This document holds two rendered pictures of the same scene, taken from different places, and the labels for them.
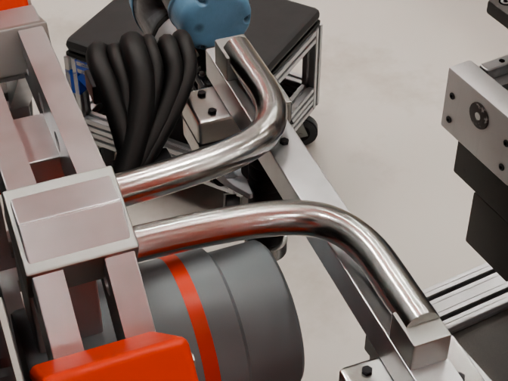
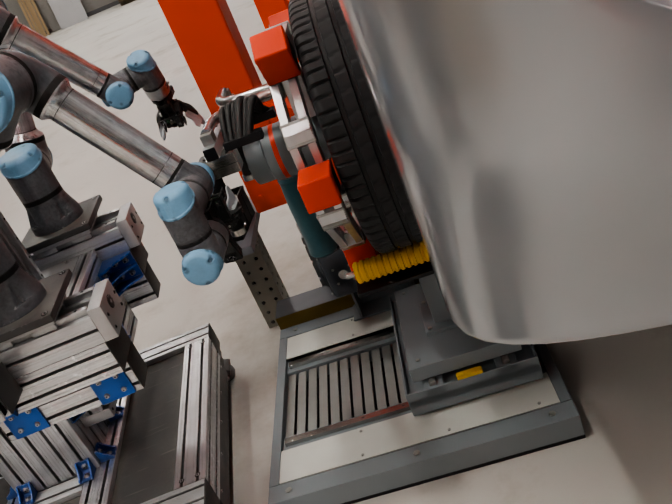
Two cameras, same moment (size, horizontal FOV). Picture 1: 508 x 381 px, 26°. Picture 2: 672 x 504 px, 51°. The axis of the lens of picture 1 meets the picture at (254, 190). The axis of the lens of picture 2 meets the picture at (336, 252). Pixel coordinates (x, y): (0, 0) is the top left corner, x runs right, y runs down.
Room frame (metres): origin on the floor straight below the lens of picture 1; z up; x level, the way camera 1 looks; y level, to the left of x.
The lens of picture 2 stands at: (2.06, 0.96, 1.41)
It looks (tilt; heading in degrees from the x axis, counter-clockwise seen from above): 27 degrees down; 211
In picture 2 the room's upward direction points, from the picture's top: 23 degrees counter-clockwise
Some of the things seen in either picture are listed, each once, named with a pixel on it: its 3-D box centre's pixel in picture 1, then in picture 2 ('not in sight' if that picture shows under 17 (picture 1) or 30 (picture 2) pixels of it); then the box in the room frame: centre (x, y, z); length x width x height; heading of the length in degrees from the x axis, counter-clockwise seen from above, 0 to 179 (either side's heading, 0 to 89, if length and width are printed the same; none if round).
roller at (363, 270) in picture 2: not in sight; (400, 258); (0.64, 0.28, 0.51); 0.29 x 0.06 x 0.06; 111
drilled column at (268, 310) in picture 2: not in sight; (260, 274); (0.14, -0.52, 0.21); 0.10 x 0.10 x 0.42; 21
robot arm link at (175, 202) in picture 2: not in sight; (183, 210); (1.07, 0.09, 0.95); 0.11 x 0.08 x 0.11; 19
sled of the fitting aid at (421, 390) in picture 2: not in sight; (457, 332); (0.48, 0.29, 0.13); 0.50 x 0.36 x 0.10; 21
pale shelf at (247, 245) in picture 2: not in sight; (235, 228); (0.17, -0.51, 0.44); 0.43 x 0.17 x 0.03; 21
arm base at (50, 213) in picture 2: not in sight; (50, 207); (0.69, -0.68, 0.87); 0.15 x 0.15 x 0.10
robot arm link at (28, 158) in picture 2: not in sight; (27, 171); (0.69, -0.68, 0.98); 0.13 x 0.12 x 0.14; 40
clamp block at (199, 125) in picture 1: (236, 117); (220, 163); (0.79, 0.02, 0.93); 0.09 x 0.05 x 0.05; 111
